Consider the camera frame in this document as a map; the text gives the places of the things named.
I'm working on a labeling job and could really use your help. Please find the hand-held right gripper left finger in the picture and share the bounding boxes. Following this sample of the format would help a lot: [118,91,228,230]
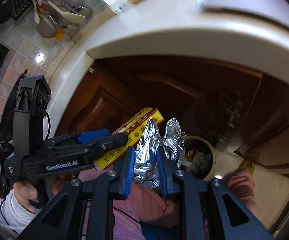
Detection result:
[17,146,136,240]

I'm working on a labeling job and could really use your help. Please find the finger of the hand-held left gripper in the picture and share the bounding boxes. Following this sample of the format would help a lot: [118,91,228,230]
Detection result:
[51,129,110,147]
[59,133,128,166]

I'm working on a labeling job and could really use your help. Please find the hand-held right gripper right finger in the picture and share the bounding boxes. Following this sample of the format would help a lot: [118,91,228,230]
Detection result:
[156,145,275,240]

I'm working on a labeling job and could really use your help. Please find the silver foil bag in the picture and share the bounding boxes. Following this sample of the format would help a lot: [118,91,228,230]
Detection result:
[132,117,186,189]

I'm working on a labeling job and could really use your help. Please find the yellow and maroon carton box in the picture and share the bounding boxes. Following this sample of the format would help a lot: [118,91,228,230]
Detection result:
[94,107,164,172]

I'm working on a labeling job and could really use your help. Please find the cream round trash bin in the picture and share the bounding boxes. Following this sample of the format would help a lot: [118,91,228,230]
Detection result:
[180,135,219,182]

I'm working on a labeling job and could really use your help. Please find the person's left forearm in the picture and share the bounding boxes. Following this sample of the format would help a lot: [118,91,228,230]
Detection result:
[0,195,37,233]

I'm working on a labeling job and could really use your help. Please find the person's left hand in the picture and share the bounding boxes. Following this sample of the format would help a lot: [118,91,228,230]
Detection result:
[13,181,38,214]

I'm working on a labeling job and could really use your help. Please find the pink clothing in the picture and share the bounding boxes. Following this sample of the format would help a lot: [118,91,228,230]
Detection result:
[52,169,180,240]

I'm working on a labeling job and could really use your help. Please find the wooden cabinet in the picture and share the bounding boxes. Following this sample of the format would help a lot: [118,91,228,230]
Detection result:
[57,55,289,170]

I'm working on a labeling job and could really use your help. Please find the yellow wrapper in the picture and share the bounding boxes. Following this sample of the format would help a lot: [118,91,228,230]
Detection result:
[240,160,256,174]

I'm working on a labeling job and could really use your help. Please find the metal strainer ladle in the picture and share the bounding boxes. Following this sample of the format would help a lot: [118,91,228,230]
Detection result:
[38,14,58,39]

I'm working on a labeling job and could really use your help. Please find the black cable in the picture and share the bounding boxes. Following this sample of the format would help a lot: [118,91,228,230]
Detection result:
[42,112,51,140]

